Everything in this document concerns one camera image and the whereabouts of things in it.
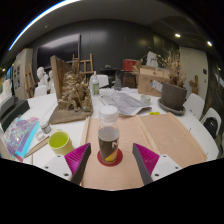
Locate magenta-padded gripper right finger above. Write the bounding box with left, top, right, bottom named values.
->
left=131, top=142, right=181, bottom=186

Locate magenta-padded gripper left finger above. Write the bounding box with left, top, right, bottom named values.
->
left=43, top=142, right=92, bottom=185

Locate white-capped dark drink bottle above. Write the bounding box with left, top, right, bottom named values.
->
left=97, top=105, right=121, bottom=165

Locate yellow-green mug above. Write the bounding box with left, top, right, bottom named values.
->
left=48, top=130, right=75, bottom=156

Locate flat round red coaster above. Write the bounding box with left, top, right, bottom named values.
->
left=96, top=148, right=124, bottom=167

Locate flat wooden stick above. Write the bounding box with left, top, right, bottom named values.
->
left=24, top=135, right=50, bottom=158

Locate small white-lidded grey jar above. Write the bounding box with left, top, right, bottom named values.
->
left=39, top=119, right=52, bottom=135

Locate small white cup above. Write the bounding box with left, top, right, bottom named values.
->
left=139, top=94, right=152, bottom=105

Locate colourful purple-teal painting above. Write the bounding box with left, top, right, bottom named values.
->
left=3, top=115, right=42, bottom=159

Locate grey printed newspaper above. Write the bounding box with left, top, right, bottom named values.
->
left=99, top=92, right=152, bottom=117

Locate brown sculpture on wooden base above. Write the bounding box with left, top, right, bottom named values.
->
left=48, top=54, right=94, bottom=125

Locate dry plant in grey pot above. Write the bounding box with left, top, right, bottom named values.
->
left=157, top=48, right=188, bottom=117

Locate black backpack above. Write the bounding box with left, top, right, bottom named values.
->
left=203, top=116, right=219, bottom=139

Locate white chair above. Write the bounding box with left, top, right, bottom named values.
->
left=89, top=73, right=110, bottom=89
left=200, top=107, right=222, bottom=139
left=182, top=93, right=206, bottom=120
left=33, top=84, right=48, bottom=98

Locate white green-labelled spray bottle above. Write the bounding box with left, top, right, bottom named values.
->
left=91, top=70, right=100, bottom=97

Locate brown cardboard box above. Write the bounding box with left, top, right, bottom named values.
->
left=137, top=64, right=171, bottom=98

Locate black box stack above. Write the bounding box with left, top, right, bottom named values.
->
left=0, top=95, right=31, bottom=132

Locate grey glass pitcher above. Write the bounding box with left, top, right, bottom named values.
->
left=113, top=73, right=123, bottom=92

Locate white plaster bust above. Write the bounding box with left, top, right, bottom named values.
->
left=36, top=66, right=48, bottom=88
left=46, top=69, right=55, bottom=92

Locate wooden mannequin figure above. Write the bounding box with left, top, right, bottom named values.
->
left=188, top=74, right=200, bottom=95

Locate wooden easel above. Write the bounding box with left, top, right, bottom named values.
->
left=71, top=53, right=95, bottom=79
left=24, top=63, right=37, bottom=98

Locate red box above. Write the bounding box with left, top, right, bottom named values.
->
left=122, top=58, right=139, bottom=72

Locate white cabinet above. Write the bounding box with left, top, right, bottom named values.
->
left=12, top=48, right=34, bottom=100

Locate white ceiling light panel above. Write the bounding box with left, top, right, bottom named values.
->
left=8, top=0, right=81, bottom=51

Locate large black wall screen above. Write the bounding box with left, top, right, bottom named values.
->
left=35, top=33, right=82, bottom=69

